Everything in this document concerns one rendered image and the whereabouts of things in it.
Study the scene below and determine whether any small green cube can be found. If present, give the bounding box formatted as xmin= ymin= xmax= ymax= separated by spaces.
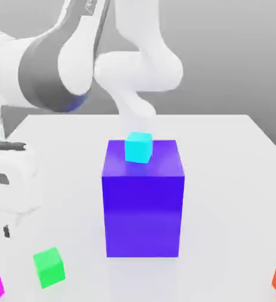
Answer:
xmin=32 ymin=247 xmax=67 ymax=290

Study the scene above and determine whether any large blue box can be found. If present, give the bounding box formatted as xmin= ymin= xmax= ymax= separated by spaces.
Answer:
xmin=101 ymin=139 xmax=185 ymax=258

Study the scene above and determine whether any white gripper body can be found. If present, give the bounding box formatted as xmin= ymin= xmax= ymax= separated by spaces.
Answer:
xmin=0 ymin=150 xmax=44 ymax=215

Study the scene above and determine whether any small cyan cube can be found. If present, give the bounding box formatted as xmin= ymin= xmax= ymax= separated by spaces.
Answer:
xmin=124 ymin=132 xmax=153 ymax=165

